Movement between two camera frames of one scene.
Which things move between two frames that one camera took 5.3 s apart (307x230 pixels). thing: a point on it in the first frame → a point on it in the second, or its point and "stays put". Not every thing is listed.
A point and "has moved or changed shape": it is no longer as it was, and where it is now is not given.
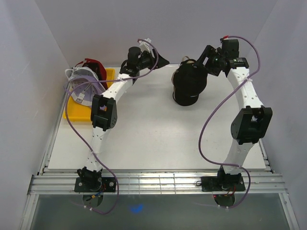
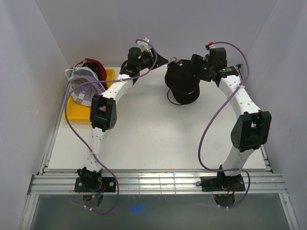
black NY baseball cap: (189, 81) has moved or changed shape
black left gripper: (161, 63) stays put
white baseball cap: (80, 71) stays put
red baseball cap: (98, 67) stays put
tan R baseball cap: (188, 62) → (173, 59)
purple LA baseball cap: (82, 89) stays put
